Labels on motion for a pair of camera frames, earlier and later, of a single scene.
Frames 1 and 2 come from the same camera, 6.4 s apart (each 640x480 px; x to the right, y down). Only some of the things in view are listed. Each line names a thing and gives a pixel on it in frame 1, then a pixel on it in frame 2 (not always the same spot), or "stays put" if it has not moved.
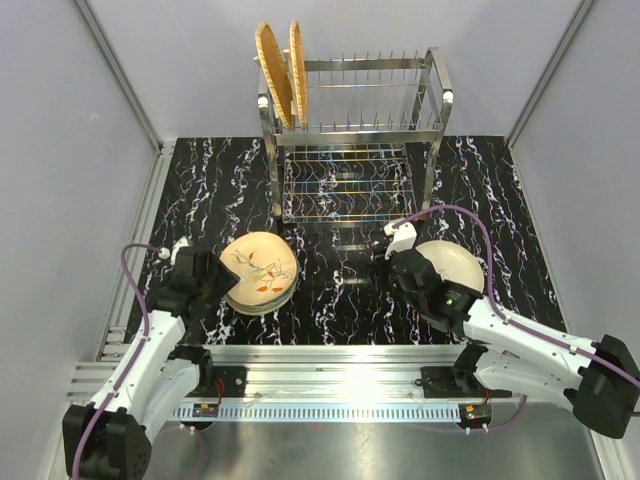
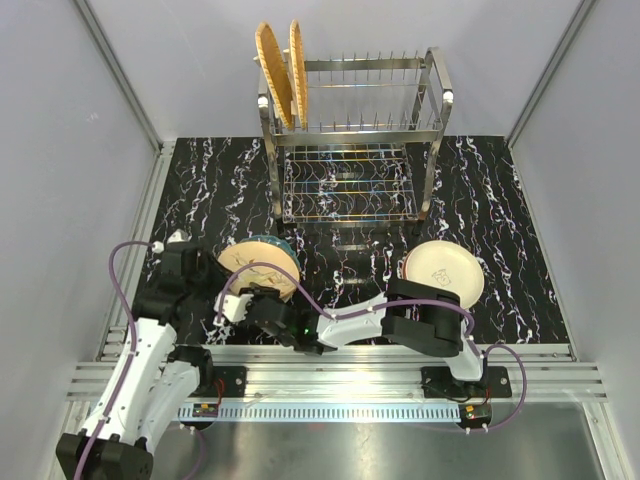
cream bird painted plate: (265, 265) stays put
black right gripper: (379, 261) to (259, 293)
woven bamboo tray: (299, 71) stays put
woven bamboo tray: (277, 71) stays put
